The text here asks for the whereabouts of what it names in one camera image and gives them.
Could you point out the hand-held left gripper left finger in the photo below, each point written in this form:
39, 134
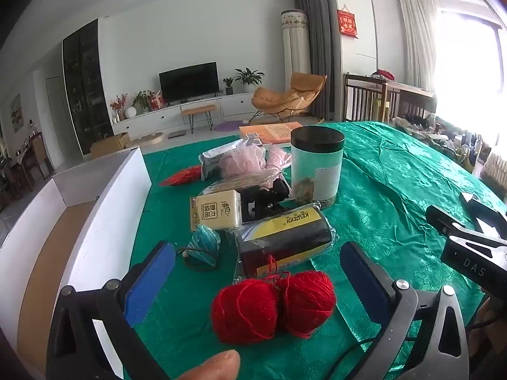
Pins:
150, 281

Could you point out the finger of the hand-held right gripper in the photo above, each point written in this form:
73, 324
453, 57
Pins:
485, 209
447, 221

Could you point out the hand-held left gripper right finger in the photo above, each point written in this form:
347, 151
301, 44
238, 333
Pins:
366, 281

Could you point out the red yarn ball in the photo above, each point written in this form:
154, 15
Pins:
309, 304
245, 312

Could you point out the white storage box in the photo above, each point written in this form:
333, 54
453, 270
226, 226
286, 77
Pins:
107, 213

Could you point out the yellow tissue pack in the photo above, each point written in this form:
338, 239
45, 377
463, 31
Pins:
218, 211

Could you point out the red foil packet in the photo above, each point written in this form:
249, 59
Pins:
182, 176

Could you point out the person's left hand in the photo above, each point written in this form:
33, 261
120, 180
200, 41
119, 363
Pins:
222, 366

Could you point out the white radiator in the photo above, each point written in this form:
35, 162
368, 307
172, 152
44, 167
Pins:
497, 174

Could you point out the teal yarn ball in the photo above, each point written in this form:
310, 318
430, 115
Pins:
204, 243

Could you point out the green tablecloth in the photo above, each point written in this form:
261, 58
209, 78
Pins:
388, 190

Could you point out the black bag roll yellow label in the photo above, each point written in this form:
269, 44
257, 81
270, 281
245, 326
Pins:
285, 237

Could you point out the clear jar with black lid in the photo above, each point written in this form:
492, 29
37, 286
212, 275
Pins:
317, 166

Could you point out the black plastic clip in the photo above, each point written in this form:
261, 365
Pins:
263, 202

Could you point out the cotton swab packet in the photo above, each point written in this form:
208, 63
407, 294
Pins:
241, 184

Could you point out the grey white pouch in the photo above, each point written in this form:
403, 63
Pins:
212, 162

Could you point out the cardboard box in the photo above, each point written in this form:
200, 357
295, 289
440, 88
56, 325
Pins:
111, 146

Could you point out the pink bath loofah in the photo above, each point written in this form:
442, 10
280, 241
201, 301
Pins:
241, 162

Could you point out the wooden crib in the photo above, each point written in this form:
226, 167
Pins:
380, 87

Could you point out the white tv cabinet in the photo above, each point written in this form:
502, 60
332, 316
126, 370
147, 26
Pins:
158, 120

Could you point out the wooden dining chair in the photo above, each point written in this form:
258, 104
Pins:
39, 154

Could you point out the red flowers in white vase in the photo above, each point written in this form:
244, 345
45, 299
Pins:
129, 111

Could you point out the purple mat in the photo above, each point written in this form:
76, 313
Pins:
226, 126

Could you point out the orange book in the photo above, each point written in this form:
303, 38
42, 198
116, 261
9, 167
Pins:
273, 131

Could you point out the wooden stool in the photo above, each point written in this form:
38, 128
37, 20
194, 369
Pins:
199, 110

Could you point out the red gift box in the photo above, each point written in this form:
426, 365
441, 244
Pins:
157, 103

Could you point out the leafy potted plant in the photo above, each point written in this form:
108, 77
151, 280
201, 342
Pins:
142, 99

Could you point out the white curtain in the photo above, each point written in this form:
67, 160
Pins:
420, 39

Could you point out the white door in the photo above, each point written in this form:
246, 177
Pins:
55, 118

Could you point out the orange lounge chair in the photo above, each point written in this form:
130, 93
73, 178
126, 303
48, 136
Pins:
289, 97

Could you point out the black television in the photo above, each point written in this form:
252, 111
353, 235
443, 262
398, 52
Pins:
189, 83

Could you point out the black display cabinet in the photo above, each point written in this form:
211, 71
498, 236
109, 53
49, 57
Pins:
87, 87

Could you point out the small potted plant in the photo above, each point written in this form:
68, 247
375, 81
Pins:
228, 84

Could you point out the standing air conditioner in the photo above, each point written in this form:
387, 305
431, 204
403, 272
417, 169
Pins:
296, 59

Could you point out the grey curtain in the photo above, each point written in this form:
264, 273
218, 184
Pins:
319, 39

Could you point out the large green potted plant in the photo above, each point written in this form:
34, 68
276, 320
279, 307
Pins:
248, 76

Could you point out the wall picture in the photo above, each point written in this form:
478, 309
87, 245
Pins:
16, 113

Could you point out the red wall hanging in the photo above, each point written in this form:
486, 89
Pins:
347, 23

